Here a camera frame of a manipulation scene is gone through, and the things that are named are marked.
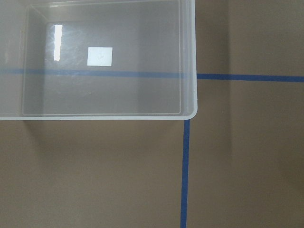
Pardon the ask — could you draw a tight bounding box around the clear plastic storage box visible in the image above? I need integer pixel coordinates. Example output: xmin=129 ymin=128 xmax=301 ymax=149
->
xmin=0 ymin=0 xmax=198 ymax=121

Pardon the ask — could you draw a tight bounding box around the white label sticker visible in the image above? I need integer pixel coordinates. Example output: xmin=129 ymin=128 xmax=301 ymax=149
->
xmin=87 ymin=47 xmax=113 ymax=67

